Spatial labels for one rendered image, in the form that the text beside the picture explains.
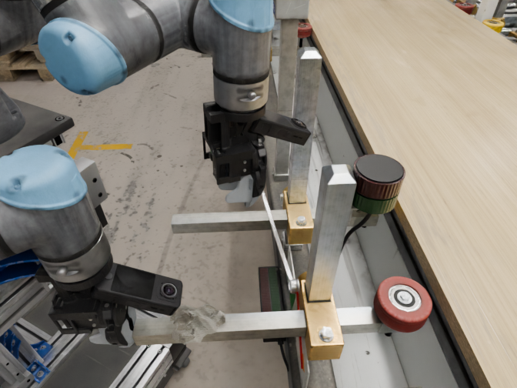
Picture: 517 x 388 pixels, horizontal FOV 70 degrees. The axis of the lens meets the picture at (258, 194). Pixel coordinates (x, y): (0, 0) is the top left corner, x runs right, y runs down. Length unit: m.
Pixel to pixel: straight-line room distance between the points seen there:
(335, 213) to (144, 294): 0.27
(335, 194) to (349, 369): 0.49
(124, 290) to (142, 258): 1.35
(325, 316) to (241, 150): 0.29
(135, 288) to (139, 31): 0.31
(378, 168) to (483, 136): 0.62
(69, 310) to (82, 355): 0.87
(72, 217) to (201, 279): 1.34
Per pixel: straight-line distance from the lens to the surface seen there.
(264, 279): 0.85
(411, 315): 0.61
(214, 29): 0.48
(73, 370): 1.41
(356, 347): 0.89
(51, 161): 0.41
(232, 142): 0.55
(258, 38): 0.47
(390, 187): 0.45
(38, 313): 1.58
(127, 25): 0.44
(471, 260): 0.72
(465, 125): 1.09
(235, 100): 0.50
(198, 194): 2.12
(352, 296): 0.95
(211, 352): 1.55
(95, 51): 0.41
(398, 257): 0.83
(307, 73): 0.64
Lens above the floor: 1.40
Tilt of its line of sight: 42 degrees down
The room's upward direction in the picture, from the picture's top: straight up
